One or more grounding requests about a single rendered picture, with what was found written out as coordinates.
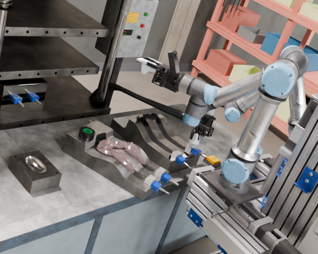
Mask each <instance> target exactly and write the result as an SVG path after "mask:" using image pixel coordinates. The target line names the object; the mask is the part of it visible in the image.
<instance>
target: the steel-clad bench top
mask: <svg viewBox="0 0 318 254"><path fill-rule="evenodd" d="M143 113H144V114H150V115H151V114H152V113H156V114H161V115H163V116H164V117H165V118H166V119H167V120H168V122H169V123H170V125H171V127H172V129H173V131H174V132H175V134H176V135H177V136H178V137H179V138H181V139H182V140H184V141H185V142H187V143H189V140H190V134H191V132H192V130H193V128H194V126H189V125H187V124H185V123H184V121H183V120H181V119H178V118H176V117H174V116H172V115H170V114H168V113H166V112H163V111H161V110H159V109H157V108H148V109H141V110H135V111H127V112H121V113H114V114H107V115H100V116H93V117H87V118H80V119H73V120H66V121H59V122H52V123H46V124H39V125H32V126H25V127H21V128H14V129H7V130H1V131H0V242H1V241H4V240H7V239H10V238H13V237H16V236H19V235H22V234H25V233H28V232H31V231H34V230H36V229H39V228H42V227H45V226H49V225H52V224H55V223H58V222H61V221H64V220H67V219H70V218H73V217H76V216H79V215H82V214H85V213H87V212H90V211H93V210H96V209H99V208H102V207H105V206H108V205H111V204H114V203H117V202H120V201H123V200H126V199H129V198H132V197H135V196H134V195H133V194H131V193H130V192H128V191H126V190H125V189H123V188H121V187H120V186H118V185H117V184H115V183H113V182H112V181H110V180H108V179H107V178H105V177H104V176H102V175H100V174H99V173H97V172H95V171H94V170H92V169H90V168H89V167H87V166H86V165H84V164H82V163H81V162H79V161H77V160H76V159H74V158H73V157H71V156H69V155H68V154H66V153H64V152H63V149H64V145H65V141H66V137H67V134H68V133H70V132H72V131H74V130H76V129H79V128H81V127H83V126H85V125H87V124H89V123H91V122H90V121H89V120H91V121H92V122H93V121H96V120H98V121H99V122H101V123H103V124H105V125H106V126H108V127H110V126H111V122H112V119H113V118H118V117H125V116H131V115H138V114H143ZM212 127H214V131H213V134H212V136H210V137H207V136H204V140H205V141H206V144H205V145H204V144H199V146H198V147H197V148H198V149H200V150H201V154H203V155H205V156H207V157H208V156H212V155H214V156H215V157H217V158H218V159H219V160H220V162H221V165H220V166H219V167H216V168H214V169H218V168H221V167H222V163H223V162H224V161H225V160H226V158H227V156H228V154H229V152H230V150H231V148H232V146H233V145H235V144H237V142H238V141H239V139H240V138H239V137H237V136H236V135H235V134H233V133H232V132H230V131H229V130H227V129H226V128H225V127H223V126H222V125H220V124H219V123H217V122H216V121H215V120H214V121H213V124H212ZM110 128H111V127H110ZM37 150H39V151H40V152H41V153H42V154H43V155H44V156H45V157H46V158H47V159H48V160H49V161H50V162H51V163H52V164H53V165H54V166H55V167H56V169H57V170H58V171H59V172H60V173H61V174H62V176H61V180H60V184H59V186H56V187H53V188H49V189H45V190H42V191H39V192H35V193H31V194H30V193H29V192H28V191H27V189H26V188H24V186H23V185H22V184H21V183H20V182H19V180H18V179H17V178H16V177H15V176H14V175H13V173H12V172H11V171H10V170H9V169H8V165H9V160H10V156H11V155H16V154H21V153H26V152H32V151H37ZM203 160H204V157H202V156H200V158H199V160H198V162H197V165H196V166H193V167H191V169H189V168H187V169H183V170H180V171H177V172H174V173H171V174H169V175H170V176H172V177H171V180H173V181H174V182H180V181H183V180H186V179H188V178H189V176H190V174H191V171H192V169H194V168H200V167H205V166H208V165H207V164H206V163H205V162H203Z"/></svg>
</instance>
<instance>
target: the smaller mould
mask: <svg viewBox="0 0 318 254"><path fill-rule="evenodd" d="M8 169H9V170H10V171H11V172H12V173H13V175H14V176H15V177H16V178H17V179H18V180H19V182H20V183H21V184H22V185H23V186H24V188H26V189H27V191H28V192H29V193H30V194H31V193H35V192H39V191H42V190H45V189H49V188H53V187H56V186H59V184H60V180H61V176H62V174H61V173H60V172H59V171H58V170H57V169H56V167H55V166H54V165H53V164H52V163H51V162H50V161H49V160H48V159H47V158H46V157H45V156H44V155H43V154H42V153H41V152H40V151H39V150H37V151H32V152H26V153H21V154H16V155H11V156H10V160H9V165H8Z"/></svg>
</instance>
